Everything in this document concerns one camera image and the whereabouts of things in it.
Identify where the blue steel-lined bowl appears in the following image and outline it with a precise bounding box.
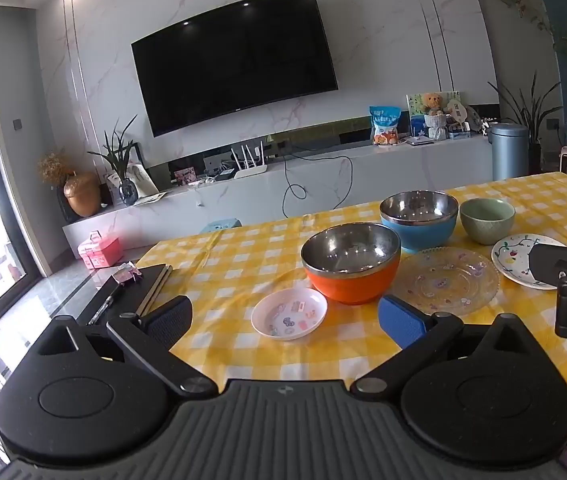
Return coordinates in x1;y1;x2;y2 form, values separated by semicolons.
379;190;459;254

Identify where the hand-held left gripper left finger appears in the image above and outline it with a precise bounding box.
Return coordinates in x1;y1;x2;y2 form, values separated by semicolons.
38;296;219;397

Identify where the green ceramic bowl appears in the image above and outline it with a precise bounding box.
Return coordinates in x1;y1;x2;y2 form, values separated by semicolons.
459;197;516;246

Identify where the pink gift box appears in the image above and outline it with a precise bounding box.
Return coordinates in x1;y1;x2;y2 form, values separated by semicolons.
77;231;123;270

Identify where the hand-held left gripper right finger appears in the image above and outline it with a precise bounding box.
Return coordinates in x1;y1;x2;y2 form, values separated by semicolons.
351;294;531;395

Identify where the green plant in glass vase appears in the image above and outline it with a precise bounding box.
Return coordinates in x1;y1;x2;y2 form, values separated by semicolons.
88;115;140;206

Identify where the black flat television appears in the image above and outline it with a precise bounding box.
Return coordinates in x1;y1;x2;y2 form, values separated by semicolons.
130;0;339;137

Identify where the white tv cabinet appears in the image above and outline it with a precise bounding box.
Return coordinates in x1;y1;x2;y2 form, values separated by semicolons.
62;135;494;263

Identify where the tall potted snake plant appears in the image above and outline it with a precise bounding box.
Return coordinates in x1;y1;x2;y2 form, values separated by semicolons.
488;72;564;176

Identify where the white sketch picture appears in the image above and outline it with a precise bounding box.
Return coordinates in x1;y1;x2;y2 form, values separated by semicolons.
126;162;161;198

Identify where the grey metal trash can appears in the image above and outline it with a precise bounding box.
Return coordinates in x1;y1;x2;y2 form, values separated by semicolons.
487;123;530;181

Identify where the brown teddy bear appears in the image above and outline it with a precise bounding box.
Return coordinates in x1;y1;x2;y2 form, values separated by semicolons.
422;91;444;116

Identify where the white bouquet basket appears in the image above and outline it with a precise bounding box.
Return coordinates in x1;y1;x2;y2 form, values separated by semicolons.
423;112;448;140

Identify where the light blue plastic stool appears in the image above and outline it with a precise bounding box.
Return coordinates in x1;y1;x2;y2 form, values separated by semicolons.
200;217;241;233

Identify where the blue snack bag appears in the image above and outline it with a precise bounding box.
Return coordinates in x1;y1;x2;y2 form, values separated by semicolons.
369;106;403;146

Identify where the white wifi router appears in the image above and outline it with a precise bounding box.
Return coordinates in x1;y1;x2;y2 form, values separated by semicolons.
230;141;269;179

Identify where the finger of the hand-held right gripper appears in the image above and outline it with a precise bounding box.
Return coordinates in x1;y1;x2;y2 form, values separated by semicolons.
528;242;567;343

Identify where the purple candy wrapper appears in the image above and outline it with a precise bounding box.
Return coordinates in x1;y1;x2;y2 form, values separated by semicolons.
112;263;143;285

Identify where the round hand fan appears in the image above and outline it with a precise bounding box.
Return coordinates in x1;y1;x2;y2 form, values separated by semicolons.
443;100;469;123

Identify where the yellow checked tablecloth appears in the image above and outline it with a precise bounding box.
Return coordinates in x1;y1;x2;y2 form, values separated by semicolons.
136;171;567;431

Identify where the clear glass patterned plate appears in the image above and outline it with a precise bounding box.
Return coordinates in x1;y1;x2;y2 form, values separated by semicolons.
392;247;500;317

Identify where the white painted ceramic plate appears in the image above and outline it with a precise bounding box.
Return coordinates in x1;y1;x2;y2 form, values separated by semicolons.
491;233;567;290

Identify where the dried flower bunch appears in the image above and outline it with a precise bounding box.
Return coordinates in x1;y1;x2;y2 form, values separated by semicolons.
38;150;71;186

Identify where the teddy bear in basket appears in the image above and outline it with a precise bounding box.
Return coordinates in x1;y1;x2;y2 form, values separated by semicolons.
407;91;461;133

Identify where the black power cable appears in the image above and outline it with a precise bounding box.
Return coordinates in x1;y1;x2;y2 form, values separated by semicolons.
283;147;354;213

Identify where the copper round vase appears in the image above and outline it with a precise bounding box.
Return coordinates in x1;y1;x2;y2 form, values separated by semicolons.
63;171;101;218

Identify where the small white sticker dish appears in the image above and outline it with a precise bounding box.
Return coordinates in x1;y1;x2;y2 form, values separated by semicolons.
251;288;329;341

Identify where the black pen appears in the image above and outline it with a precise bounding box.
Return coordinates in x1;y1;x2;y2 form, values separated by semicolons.
88;285;126;326

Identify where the orange steel-lined bowl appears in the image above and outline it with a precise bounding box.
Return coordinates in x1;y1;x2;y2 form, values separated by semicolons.
301;222;402;306

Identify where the black notebook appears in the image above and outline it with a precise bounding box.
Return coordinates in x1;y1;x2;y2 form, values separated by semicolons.
78;262;174;328

